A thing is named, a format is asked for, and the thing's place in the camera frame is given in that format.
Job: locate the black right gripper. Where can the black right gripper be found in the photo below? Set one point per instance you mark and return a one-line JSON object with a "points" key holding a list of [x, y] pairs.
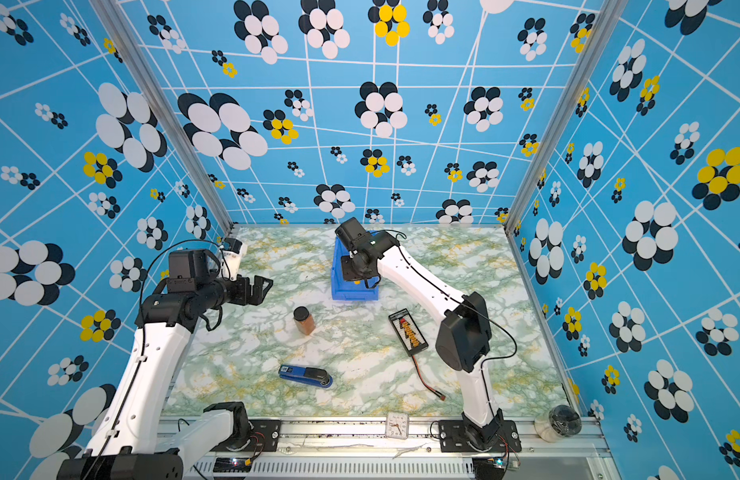
{"points": [[347, 271]]}

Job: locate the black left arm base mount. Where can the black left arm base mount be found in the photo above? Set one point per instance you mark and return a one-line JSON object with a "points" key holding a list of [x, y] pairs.
{"points": [[264, 435]]}

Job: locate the small white square clock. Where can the small white square clock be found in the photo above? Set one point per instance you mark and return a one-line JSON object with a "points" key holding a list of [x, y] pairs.
{"points": [[397, 426]]}

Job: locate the aluminium frame post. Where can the aluminium frame post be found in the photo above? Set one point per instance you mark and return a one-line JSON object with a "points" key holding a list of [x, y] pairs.
{"points": [[114, 22], [605, 25]]}

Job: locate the brown spice jar black lid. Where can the brown spice jar black lid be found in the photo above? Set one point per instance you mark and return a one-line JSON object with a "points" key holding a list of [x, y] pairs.
{"points": [[304, 320]]}

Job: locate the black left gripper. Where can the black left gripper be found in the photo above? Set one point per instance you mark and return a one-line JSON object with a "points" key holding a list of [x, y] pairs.
{"points": [[258, 292]]}

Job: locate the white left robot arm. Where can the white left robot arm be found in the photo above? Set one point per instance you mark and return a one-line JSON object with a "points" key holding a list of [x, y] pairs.
{"points": [[126, 445]]}

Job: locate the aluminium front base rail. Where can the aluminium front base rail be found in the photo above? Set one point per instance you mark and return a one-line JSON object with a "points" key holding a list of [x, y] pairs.
{"points": [[356, 448]]}

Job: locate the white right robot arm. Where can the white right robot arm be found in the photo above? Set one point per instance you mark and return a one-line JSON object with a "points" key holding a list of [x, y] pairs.
{"points": [[465, 331]]}

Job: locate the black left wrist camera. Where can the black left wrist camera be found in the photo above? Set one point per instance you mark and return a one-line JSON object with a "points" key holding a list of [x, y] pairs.
{"points": [[191, 270]]}

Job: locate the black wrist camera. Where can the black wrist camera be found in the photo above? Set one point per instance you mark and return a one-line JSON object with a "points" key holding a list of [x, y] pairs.
{"points": [[352, 234], [191, 270]]}

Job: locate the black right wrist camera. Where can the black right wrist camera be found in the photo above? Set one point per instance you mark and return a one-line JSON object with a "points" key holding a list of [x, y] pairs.
{"points": [[352, 234]]}

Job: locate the aluminium frame post left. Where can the aluminium frame post left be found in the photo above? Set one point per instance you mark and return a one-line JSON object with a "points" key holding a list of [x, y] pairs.
{"points": [[114, 22]]}

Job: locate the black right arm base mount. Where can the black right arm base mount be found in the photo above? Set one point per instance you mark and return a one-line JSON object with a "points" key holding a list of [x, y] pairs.
{"points": [[463, 436]]}

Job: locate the aluminium frame post right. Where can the aluminium frame post right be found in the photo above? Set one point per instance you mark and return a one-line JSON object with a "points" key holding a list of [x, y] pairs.
{"points": [[605, 25]]}

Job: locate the blue black stapler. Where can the blue black stapler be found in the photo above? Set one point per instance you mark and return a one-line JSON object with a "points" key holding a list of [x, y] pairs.
{"points": [[311, 376]]}

